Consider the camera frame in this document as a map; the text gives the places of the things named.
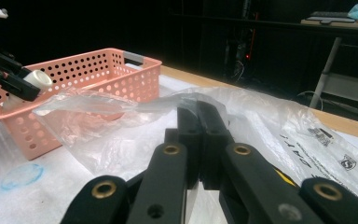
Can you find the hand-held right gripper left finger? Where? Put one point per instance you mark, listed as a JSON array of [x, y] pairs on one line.
[[194, 146]]

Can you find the pink perforated plastic basket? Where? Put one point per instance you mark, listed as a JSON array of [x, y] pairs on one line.
[[105, 71]]

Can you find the clear plastic bag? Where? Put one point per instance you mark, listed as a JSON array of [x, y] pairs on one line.
[[261, 124]]

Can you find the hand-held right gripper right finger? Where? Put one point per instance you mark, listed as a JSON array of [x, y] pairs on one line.
[[214, 146]]

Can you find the desk with white metal legs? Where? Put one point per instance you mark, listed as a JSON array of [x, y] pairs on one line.
[[348, 88]]

